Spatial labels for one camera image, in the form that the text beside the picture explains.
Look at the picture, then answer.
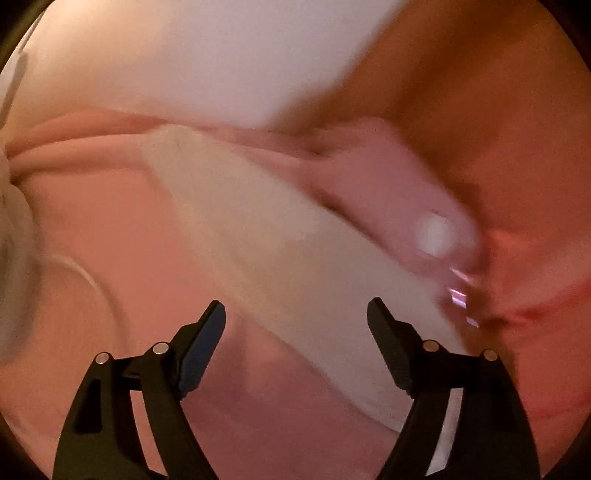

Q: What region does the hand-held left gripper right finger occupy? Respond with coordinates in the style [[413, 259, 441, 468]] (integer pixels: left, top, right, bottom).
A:
[[368, 297, 541, 480]]

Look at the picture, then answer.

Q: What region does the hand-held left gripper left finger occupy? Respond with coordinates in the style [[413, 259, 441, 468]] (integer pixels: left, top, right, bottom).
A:
[[53, 300, 227, 480]]

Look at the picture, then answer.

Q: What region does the white fleece garment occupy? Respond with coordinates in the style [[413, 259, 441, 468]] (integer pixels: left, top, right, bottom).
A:
[[141, 126, 467, 433]]

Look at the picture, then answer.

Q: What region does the pink pillow with white button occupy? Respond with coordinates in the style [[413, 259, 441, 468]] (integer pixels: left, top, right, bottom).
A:
[[318, 117, 485, 280]]

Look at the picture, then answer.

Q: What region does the pink fleece blanket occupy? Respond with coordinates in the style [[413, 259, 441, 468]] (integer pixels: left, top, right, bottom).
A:
[[0, 106, 504, 480]]

